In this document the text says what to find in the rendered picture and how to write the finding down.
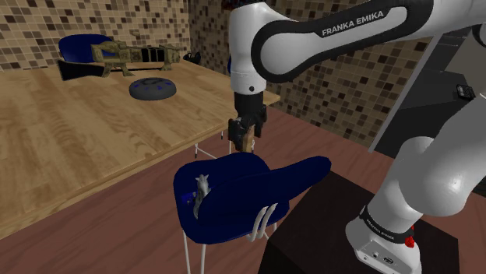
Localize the blue chair with white legs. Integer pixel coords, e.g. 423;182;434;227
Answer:
58;33;114;64
173;152;333;274

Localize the wooden table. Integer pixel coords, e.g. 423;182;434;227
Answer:
0;58;281;241

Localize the dark robot stand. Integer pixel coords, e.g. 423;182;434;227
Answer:
258;170;461;274

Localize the grey round disc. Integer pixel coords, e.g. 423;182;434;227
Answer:
129;76;178;101

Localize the small black box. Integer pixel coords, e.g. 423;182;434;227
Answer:
456;84;477;101

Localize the grey mouse figure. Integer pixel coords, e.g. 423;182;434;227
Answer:
192;174;212;220

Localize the small black object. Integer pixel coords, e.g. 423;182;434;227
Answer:
182;51;203;65

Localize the olive and black toy gun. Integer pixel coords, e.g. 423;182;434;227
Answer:
56;40;182;82

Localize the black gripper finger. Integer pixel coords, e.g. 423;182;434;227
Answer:
227;117;247;153
252;106;268;139

